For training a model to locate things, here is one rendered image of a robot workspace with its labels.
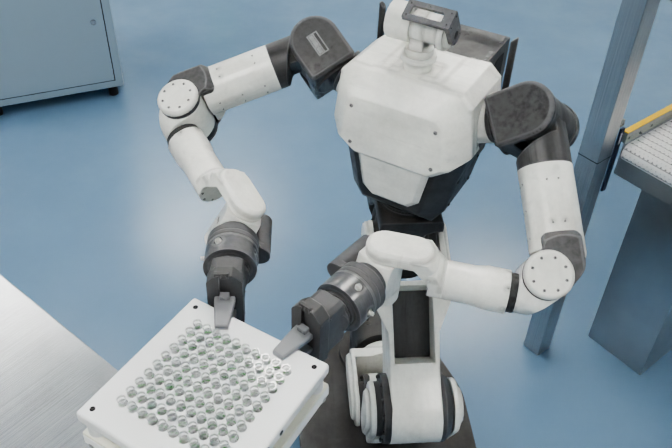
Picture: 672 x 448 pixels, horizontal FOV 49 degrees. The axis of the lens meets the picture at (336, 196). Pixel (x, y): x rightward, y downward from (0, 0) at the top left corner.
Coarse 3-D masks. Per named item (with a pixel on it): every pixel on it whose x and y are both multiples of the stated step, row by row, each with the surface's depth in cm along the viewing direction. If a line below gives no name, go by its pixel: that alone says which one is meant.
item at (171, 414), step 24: (192, 360) 103; (216, 360) 103; (240, 360) 103; (168, 384) 101; (192, 384) 99; (216, 384) 100; (240, 384) 101; (264, 384) 100; (192, 408) 97; (240, 408) 98; (192, 432) 94
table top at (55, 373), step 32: (0, 288) 139; (0, 320) 133; (32, 320) 133; (0, 352) 127; (32, 352) 128; (64, 352) 128; (0, 384) 122; (32, 384) 122; (64, 384) 123; (96, 384) 123; (0, 416) 117; (32, 416) 118; (64, 416) 118
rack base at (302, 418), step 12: (324, 384) 107; (312, 396) 105; (324, 396) 107; (312, 408) 104; (300, 420) 102; (84, 432) 100; (288, 432) 100; (300, 432) 103; (96, 444) 99; (108, 444) 98; (276, 444) 99; (288, 444) 100
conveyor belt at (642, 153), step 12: (648, 132) 193; (660, 132) 193; (636, 144) 188; (648, 144) 188; (660, 144) 189; (624, 156) 189; (636, 156) 186; (648, 156) 185; (660, 156) 184; (648, 168) 184; (660, 168) 182; (660, 180) 184
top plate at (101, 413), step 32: (192, 320) 110; (160, 352) 105; (192, 352) 105; (128, 384) 100; (256, 384) 101; (288, 384) 101; (96, 416) 96; (128, 416) 96; (160, 416) 97; (256, 416) 97; (288, 416) 97
